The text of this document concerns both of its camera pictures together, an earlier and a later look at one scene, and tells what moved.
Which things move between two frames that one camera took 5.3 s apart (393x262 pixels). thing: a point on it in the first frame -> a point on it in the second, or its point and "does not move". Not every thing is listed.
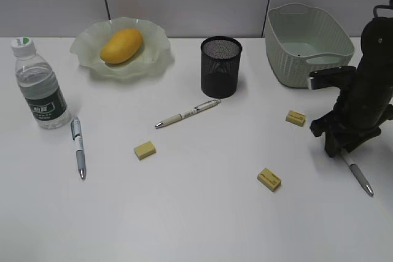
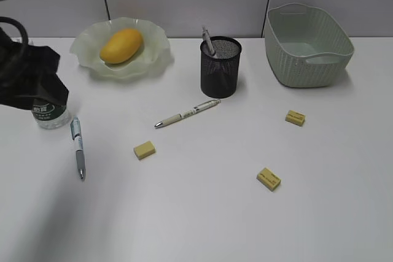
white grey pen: (364, 183) -> (206, 32)
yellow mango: (122, 46) does not move
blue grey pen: (77, 137) does not move
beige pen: (204, 106) does not move
